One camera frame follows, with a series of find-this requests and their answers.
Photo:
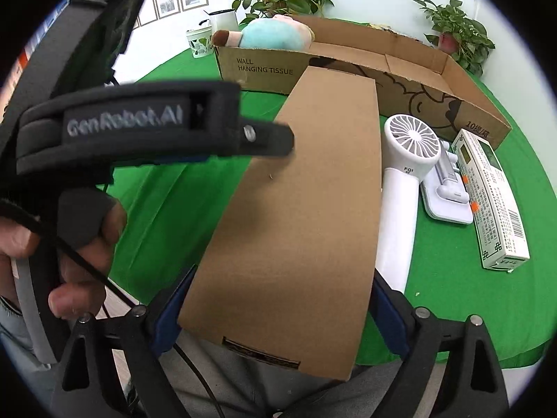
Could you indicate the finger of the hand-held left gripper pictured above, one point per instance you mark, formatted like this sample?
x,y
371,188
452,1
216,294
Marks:
x,y
272,139

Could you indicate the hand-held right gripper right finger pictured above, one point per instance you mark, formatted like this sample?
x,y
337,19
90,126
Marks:
x,y
385,313

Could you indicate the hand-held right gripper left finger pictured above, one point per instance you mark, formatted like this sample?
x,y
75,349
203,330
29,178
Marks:
x,y
172,318

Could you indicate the large printed cardboard box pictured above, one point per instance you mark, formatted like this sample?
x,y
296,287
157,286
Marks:
x,y
261,69

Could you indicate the plain brown carton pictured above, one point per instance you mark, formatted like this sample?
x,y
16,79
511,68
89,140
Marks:
x,y
296,226

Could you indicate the white handheld fan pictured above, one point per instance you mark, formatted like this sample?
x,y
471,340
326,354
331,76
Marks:
x,y
396,209

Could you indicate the white folding phone stand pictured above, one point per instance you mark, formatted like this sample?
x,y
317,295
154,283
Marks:
x,y
444,200

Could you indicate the person's left hand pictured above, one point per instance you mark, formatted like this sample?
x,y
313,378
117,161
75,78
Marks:
x,y
87,265

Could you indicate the person's grey trousers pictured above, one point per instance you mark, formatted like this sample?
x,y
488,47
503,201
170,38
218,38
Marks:
x,y
243,379

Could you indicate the leaf patterned cup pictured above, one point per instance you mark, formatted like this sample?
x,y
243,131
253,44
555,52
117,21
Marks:
x,y
199,43

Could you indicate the teal and pink plush toy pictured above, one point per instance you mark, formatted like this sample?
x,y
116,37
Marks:
x,y
270,35

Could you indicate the white mug black rim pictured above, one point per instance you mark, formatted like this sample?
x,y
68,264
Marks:
x,y
224,21

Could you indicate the white and green medicine box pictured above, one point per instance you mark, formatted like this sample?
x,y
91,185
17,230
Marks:
x,y
496,217

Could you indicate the colourful flat packets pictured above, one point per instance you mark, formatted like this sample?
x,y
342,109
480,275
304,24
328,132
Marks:
x,y
385,28

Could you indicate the small potted plant pink pot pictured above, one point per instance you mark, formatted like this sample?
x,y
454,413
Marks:
x,y
461,30

